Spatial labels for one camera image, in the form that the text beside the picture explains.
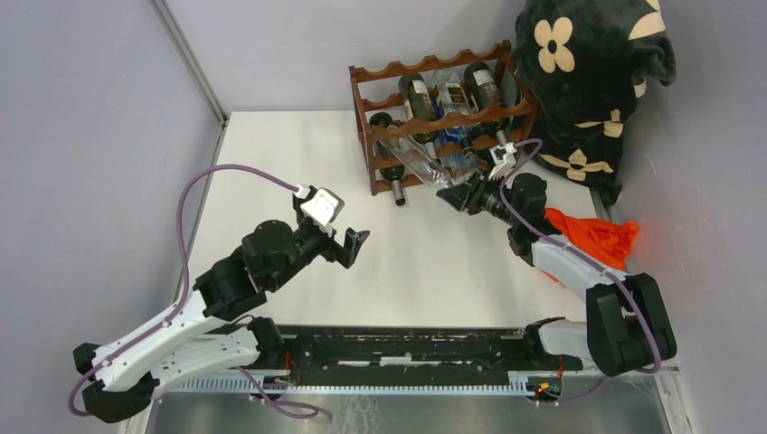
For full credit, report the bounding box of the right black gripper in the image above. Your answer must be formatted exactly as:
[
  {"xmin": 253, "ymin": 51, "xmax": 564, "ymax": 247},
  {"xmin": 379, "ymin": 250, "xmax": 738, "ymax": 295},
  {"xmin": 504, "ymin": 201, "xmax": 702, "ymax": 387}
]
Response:
[{"xmin": 437, "ymin": 169, "xmax": 520, "ymax": 228}]

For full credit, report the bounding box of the blue square bottle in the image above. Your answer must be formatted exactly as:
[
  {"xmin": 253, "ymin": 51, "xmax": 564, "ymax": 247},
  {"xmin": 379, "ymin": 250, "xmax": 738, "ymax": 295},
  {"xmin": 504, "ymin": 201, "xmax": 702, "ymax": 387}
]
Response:
[{"xmin": 440, "ymin": 126, "xmax": 477, "ymax": 184}]

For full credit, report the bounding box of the green wine bottle front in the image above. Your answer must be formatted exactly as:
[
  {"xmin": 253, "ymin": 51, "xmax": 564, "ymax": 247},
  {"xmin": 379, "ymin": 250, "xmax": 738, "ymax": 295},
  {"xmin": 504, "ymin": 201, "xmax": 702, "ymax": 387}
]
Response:
[{"xmin": 369, "ymin": 112, "xmax": 407, "ymax": 207}]

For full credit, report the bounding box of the green wine bottle white label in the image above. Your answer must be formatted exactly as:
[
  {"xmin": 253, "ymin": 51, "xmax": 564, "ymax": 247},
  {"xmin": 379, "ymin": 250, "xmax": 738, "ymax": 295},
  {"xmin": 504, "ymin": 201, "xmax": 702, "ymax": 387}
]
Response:
[{"xmin": 468, "ymin": 124, "xmax": 497, "ymax": 165}]

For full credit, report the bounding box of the clear bottle black cap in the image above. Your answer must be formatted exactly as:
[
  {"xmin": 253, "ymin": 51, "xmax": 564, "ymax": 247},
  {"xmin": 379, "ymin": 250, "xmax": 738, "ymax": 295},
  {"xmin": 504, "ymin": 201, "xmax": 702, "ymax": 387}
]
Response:
[{"xmin": 431, "ymin": 69, "xmax": 477, "ymax": 165}]

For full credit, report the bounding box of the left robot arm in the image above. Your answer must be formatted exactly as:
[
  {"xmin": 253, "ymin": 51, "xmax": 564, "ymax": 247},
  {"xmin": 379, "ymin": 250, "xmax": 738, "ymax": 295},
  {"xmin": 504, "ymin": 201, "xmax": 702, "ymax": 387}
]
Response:
[{"xmin": 71, "ymin": 218, "xmax": 370, "ymax": 423}]

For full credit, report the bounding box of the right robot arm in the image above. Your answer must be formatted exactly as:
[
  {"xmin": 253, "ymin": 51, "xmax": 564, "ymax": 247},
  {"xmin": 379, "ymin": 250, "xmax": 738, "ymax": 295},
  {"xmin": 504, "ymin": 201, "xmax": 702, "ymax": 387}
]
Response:
[{"xmin": 436, "ymin": 173, "xmax": 678, "ymax": 377}]

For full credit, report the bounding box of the brown wooden wine rack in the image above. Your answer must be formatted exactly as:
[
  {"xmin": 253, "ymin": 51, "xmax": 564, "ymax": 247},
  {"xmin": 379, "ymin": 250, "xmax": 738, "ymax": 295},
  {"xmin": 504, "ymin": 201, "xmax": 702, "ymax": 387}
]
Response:
[{"xmin": 349, "ymin": 40, "xmax": 539, "ymax": 196}]

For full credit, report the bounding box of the orange cloth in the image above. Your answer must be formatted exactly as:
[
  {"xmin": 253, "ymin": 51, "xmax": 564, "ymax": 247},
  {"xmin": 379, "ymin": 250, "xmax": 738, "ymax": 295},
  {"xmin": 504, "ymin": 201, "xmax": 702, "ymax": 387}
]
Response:
[{"xmin": 534, "ymin": 208, "xmax": 639, "ymax": 294}]

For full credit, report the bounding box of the black floral blanket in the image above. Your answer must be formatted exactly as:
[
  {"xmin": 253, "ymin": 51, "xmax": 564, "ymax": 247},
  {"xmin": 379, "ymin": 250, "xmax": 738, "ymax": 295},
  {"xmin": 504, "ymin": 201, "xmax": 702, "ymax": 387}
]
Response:
[{"xmin": 512, "ymin": 0, "xmax": 677, "ymax": 205}]

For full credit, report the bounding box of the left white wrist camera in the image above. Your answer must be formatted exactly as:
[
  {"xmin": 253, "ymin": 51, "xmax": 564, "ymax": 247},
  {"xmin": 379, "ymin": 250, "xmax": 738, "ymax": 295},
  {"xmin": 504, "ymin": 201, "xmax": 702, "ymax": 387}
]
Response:
[{"xmin": 293, "ymin": 184, "xmax": 345, "ymax": 235}]

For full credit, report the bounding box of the black mounting rail base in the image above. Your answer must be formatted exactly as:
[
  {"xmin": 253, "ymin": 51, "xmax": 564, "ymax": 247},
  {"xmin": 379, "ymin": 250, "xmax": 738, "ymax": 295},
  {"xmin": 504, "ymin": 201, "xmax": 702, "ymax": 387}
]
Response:
[{"xmin": 170, "ymin": 322, "xmax": 582, "ymax": 397}]

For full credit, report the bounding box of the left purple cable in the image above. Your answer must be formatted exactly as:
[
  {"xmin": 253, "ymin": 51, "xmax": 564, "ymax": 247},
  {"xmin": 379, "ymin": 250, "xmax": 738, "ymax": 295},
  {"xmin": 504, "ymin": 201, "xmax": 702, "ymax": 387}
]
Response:
[{"xmin": 67, "ymin": 164, "xmax": 318, "ymax": 420}]

